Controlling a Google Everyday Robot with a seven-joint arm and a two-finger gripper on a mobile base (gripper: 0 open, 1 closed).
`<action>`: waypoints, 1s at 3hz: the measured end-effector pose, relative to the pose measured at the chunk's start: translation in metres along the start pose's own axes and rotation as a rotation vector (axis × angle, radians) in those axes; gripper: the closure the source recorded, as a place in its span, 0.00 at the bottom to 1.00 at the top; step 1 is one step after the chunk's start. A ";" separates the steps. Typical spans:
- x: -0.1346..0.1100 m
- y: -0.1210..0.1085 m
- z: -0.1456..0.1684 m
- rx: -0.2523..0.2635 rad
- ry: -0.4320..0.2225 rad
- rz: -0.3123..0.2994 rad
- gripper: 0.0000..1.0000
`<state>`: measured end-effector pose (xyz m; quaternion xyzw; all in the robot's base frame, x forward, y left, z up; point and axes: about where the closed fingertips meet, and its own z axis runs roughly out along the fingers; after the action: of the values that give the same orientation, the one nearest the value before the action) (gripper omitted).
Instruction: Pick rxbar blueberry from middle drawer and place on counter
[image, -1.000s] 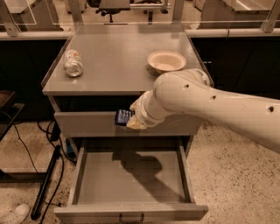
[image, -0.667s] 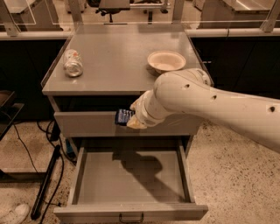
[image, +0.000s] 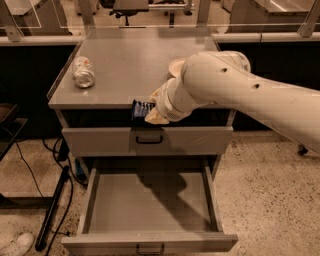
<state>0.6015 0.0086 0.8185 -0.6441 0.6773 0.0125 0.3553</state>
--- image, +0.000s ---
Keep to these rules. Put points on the grey drawer cabinet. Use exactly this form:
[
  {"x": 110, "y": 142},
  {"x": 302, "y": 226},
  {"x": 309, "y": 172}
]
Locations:
[{"x": 129, "y": 64}]

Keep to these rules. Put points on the dark side table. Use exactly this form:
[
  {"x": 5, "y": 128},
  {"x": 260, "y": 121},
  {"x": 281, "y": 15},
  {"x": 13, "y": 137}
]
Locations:
[{"x": 10, "y": 126}]

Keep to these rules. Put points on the silver soda can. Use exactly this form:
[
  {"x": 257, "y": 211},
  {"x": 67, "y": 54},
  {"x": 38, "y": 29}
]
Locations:
[{"x": 83, "y": 72}]

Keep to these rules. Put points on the grey open middle drawer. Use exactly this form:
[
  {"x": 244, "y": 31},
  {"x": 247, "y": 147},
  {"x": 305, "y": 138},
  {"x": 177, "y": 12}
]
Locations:
[{"x": 149, "y": 213}]

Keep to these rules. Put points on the black table leg bar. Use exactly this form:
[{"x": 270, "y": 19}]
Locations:
[{"x": 41, "y": 241}]

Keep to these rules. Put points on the white horizontal rail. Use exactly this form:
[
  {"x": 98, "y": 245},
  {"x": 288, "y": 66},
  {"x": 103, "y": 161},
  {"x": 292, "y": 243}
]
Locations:
[{"x": 218, "y": 38}]

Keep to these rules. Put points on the white sneaker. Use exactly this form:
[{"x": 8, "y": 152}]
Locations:
[{"x": 18, "y": 247}]

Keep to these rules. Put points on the white paper bowl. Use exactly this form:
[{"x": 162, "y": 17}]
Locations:
[{"x": 175, "y": 67}]

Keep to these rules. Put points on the black office chair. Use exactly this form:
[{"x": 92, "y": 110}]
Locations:
[{"x": 125, "y": 8}]

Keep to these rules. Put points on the dark blue rxbar wrapper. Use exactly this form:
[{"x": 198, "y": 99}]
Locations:
[{"x": 140, "y": 109}]

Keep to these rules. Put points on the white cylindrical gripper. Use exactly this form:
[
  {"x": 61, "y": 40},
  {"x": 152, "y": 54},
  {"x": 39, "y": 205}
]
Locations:
[{"x": 165, "y": 102}]

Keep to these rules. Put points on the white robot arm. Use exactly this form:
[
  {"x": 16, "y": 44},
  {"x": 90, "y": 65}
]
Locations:
[{"x": 224, "y": 78}]

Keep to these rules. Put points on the grey top drawer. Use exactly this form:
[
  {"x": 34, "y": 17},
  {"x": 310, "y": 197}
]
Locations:
[{"x": 128, "y": 141}]

